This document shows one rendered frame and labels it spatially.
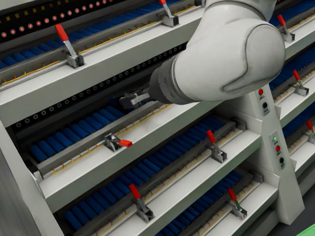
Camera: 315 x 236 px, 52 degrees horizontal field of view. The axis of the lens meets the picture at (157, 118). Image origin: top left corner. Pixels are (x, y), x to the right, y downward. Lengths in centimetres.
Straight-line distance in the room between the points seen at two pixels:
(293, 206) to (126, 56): 75
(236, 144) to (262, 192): 19
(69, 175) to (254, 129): 57
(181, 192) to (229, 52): 48
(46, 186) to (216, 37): 43
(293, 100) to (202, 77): 74
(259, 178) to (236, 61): 70
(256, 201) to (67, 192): 60
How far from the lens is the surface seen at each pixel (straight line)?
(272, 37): 45
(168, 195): 83
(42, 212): 67
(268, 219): 115
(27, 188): 65
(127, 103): 67
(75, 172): 69
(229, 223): 99
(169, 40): 79
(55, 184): 68
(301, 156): 122
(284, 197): 113
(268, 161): 105
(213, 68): 44
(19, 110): 64
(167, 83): 54
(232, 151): 94
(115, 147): 71
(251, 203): 104
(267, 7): 54
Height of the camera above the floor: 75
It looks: 16 degrees down
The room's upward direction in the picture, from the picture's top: 22 degrees counter-clockwise
